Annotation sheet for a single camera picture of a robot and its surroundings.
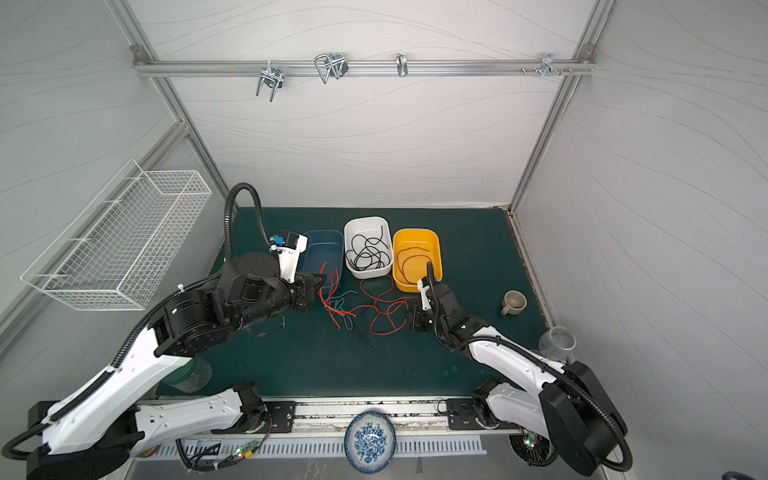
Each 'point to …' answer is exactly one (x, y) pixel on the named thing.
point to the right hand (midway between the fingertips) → (411, 305)
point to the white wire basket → (119, 248)
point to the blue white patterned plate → (370, 442)
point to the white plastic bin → (369, 227)
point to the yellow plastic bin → (412, 250)
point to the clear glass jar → (557, 342)
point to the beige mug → (513, 302)
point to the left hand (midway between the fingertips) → (329, 273)
